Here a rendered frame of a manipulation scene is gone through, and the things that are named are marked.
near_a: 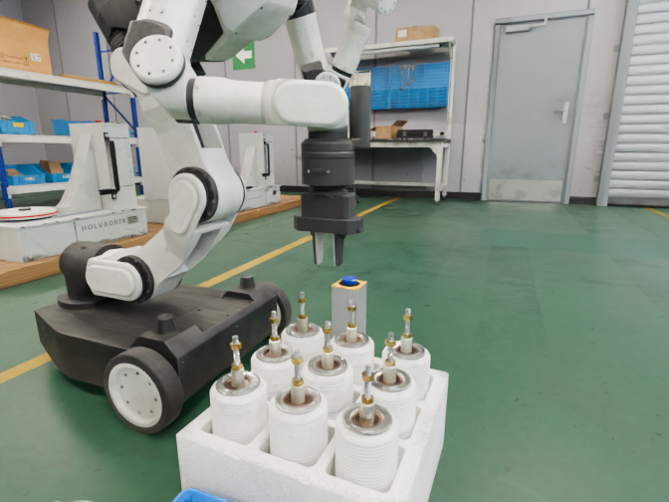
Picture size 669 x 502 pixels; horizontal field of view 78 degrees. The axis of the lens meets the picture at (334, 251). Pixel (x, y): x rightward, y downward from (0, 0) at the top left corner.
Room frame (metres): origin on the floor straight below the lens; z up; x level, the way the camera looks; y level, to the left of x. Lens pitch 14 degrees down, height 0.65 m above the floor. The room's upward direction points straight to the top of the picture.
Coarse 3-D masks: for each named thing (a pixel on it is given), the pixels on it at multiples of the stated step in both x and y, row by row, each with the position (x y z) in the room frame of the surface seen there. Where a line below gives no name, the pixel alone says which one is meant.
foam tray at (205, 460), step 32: (416, 416) 0.67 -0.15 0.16; (192, 448) 0.58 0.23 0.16; (224, 448) 0.56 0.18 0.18; (256, 448) 0.56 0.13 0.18; (416, 448) 0.56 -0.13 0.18; (192, 480) 0.58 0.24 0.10; (224, 480) 0.55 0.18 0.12; (256, 480) 0.53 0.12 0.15; (288, 480) 0.51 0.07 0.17; (320, 480) 0.50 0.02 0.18; (416, 480) 0.52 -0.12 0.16
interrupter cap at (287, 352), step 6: (264, 348) 0.76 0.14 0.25; (282, 348) 0.76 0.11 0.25; (288, 348) 0.76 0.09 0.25; (258, 354) 0.73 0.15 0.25; (264, 354) 0.74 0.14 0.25; (282, 354) 0.74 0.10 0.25; (288, 354) 0.73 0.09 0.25; (264, 360) 0.71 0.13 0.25; (270, 360) 0.71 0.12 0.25; (276, 360) 0.71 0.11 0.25; (282, 360) 0.71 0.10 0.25
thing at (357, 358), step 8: (368, 344) 0.78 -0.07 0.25; (336, 352) 0.77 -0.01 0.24; (344, 352) 0.76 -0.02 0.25; (352, 352) 0.76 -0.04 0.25; (360, 352) 0.76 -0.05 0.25; (368, 352) 0.77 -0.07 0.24; (352, 360) 0.75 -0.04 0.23; (360, 360) 0.76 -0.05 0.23; (368, 360) 0.77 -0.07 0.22; (352, 368) 0.75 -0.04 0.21; (360, 368) 0.76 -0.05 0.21; (360, 376) 0.76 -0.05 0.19; (360, 384) 0.76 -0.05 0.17
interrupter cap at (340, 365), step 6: (312, 360) 0.71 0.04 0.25; (318, 360) 0.71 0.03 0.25; (336, 360) 0.71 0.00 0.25; (342, 360) 0.71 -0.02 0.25; (312, 366) 0.69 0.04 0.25; (318, 366) 0.69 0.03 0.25; (336, 366) 0.69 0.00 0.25; (342, 366) 0.69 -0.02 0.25; (312, 372) 0.67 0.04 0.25; (318, 372) 0.67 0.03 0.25; (324, 372) 0.67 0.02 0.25; (330, 372) 0.67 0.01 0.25; (336, 372) 0.67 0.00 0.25; (342, 372) 0.67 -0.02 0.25
